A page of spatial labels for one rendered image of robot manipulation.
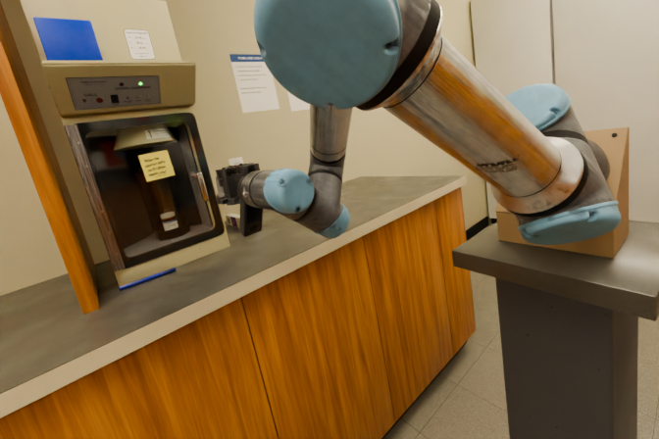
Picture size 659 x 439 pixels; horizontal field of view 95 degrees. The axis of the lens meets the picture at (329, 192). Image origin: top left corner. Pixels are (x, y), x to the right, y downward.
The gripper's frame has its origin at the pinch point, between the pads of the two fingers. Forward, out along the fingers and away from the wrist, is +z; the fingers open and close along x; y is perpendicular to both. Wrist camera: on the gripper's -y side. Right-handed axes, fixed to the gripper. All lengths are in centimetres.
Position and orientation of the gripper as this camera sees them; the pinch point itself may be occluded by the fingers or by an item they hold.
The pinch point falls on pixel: (224, 195)
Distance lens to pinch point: 82.2
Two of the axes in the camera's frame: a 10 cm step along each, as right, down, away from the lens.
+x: -7.6, 2.6, -6.0
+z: -6.3, -0.3, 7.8
